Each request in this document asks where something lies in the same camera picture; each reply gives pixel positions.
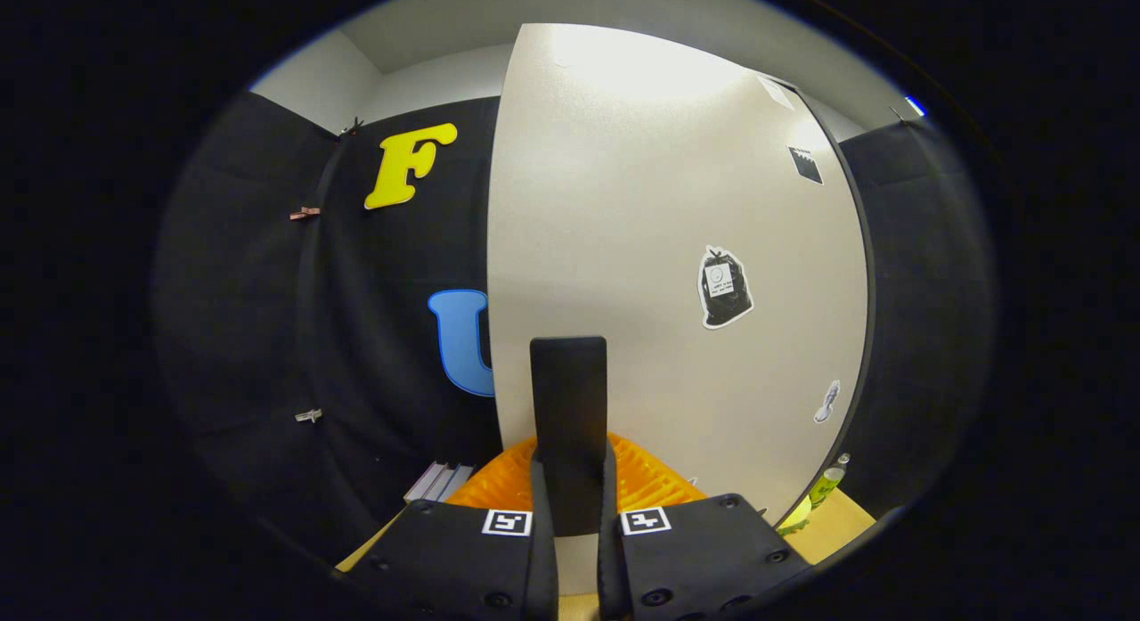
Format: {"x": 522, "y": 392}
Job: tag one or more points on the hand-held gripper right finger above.
{"x": 610, "y": 559}

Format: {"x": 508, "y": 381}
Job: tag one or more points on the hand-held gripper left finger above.
{"x": 545, "y": 559}

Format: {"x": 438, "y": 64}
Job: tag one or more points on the beige shoe cabinet door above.
{"x": 623, "y": 202}

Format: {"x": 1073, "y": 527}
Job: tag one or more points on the blue cover book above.
{"x": 456, "y": 480}

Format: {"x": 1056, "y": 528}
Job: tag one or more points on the cream spine book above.
{"x": 426, "y": 483}

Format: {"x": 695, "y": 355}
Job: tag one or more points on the green drink bottle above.
{"x": 826, "y": 487}

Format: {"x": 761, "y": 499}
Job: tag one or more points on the silver clip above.
{"x": 308, "y": 415}

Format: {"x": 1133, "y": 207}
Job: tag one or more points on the black backdrop cloth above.
{"x": 240, "y": 291}

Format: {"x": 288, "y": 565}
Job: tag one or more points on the orange clip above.
{"x": 305, "y": 213}

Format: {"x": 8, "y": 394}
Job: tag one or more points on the small ceiling light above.
{"x": 915, "y": 106}

